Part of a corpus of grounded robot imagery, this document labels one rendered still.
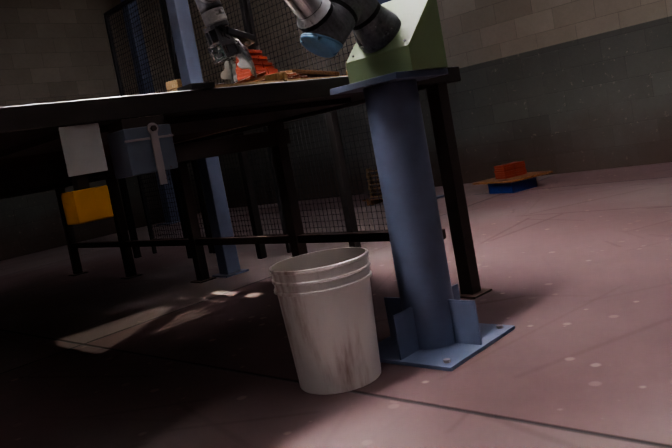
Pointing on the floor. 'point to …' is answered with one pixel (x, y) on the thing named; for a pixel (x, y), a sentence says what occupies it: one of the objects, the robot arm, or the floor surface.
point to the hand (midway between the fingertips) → (246, 80)
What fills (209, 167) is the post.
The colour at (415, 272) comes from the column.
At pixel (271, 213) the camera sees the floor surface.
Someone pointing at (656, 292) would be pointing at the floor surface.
